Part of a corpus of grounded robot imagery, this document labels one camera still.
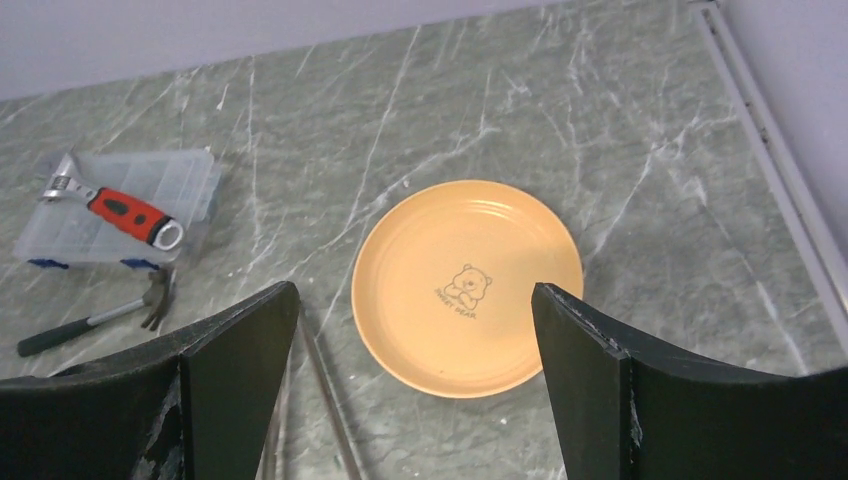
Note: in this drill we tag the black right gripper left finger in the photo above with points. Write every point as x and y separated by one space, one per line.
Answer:
195 403

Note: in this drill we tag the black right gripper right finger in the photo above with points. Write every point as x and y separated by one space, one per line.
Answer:
628 405

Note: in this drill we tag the shiny metal tongs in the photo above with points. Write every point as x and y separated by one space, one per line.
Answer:
271 464

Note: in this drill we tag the clear plastic screw box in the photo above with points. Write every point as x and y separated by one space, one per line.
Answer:
182 183

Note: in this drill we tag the tan round plate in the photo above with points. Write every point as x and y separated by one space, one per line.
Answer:
441 289

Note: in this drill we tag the small black handled hammer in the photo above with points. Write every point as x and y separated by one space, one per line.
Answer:
157 299

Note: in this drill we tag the red handled adjustable wrench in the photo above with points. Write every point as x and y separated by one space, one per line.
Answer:
129 214

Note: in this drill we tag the aluminium rail on right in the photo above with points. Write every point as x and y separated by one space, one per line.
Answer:
806 224

